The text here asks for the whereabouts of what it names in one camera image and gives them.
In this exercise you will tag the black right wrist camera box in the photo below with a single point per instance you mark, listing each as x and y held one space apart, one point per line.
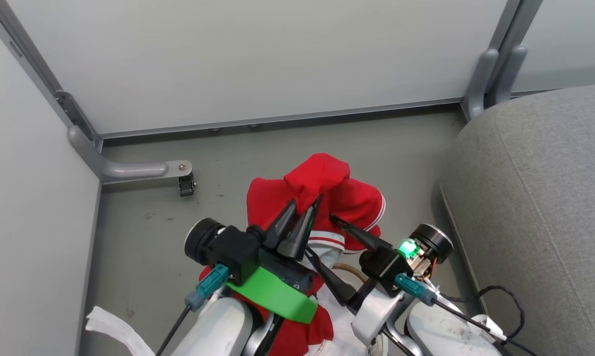
386 267

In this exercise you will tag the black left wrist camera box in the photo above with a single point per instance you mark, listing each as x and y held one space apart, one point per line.
233 252

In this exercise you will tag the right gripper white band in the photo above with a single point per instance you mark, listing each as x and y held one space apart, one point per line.
374 319

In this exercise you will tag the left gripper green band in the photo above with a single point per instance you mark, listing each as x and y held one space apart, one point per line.
277 291

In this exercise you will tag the small black caster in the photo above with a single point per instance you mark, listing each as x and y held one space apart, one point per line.
186 185

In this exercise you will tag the brown wicker basket rim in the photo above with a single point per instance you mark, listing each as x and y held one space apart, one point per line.
349 269

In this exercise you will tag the grey metal partition foot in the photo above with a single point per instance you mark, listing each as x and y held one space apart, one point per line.
509 69
124 170
478 81

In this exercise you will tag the white cloth strip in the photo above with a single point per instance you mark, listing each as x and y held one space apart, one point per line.
112 326

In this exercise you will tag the grey fabric sofa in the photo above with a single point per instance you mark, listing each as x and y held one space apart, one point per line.
539 207

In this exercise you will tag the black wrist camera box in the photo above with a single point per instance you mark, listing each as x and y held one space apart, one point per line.
233 252
386 267

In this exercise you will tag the white fabric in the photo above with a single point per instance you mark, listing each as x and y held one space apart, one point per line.
339 329

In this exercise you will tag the red garment with white trim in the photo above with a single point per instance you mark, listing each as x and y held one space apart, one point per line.
322 180

